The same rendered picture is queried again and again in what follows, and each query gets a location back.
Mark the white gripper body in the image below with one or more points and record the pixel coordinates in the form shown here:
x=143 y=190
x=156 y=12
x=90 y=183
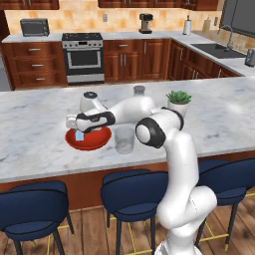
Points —
x=70 y=121

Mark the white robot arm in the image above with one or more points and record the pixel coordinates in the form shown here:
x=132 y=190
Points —
x=179 y=159

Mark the pale blue ice cube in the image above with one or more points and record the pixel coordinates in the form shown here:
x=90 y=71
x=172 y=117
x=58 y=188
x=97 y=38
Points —
x=79 y=135

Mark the red ice bowl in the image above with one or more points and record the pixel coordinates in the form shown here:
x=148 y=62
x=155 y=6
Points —
x=94 y=141

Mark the clear glass cup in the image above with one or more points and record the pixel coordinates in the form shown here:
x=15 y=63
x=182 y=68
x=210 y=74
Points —
x=124 y=141

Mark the steel stove with oven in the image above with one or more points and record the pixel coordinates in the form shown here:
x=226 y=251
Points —
x=83 y=56

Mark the brown drawer cabinet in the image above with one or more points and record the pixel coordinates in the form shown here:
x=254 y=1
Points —
x=35 y=64

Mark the navy blue bar stool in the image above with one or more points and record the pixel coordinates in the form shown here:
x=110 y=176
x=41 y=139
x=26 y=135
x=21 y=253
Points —
x=132 y=196
x=31 y=209
x=229 y=179

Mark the grey toaster oven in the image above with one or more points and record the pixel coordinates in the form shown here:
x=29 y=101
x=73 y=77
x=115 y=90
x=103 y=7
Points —
x=35 y=27

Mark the green plant in white pot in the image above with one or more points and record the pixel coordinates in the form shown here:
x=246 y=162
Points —
x=179 y=98

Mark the black coffee machine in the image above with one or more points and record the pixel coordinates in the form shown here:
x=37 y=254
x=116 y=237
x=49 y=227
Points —
x=145 y=23

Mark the brown base cupboards under sink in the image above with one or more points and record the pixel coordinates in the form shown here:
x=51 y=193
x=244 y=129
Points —
x=189 y=64

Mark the white paper towel roll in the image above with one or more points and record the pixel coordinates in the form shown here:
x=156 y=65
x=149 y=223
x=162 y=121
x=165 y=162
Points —
x=187 y=27

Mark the dark sink basin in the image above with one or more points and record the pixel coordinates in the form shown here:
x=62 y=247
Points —
x=215 y=50

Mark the pale soap bottle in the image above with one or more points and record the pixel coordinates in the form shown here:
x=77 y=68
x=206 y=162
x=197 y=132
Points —
x=206 y=25

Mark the steel tap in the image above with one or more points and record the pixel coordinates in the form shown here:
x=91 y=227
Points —
x=229 y=35

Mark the steel toaster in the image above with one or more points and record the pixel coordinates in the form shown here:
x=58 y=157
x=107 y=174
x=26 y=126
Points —
x=250 y=57

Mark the dark window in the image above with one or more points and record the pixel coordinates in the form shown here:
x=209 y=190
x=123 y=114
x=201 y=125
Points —
x=239 y=15

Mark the grey wall socket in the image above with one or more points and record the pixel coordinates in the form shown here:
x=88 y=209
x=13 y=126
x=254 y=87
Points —
x=105 y=17
x=215 y=21

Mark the brown wall cupboards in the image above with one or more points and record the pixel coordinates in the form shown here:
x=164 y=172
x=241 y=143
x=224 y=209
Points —
x=156 y=3
x=30 y=4

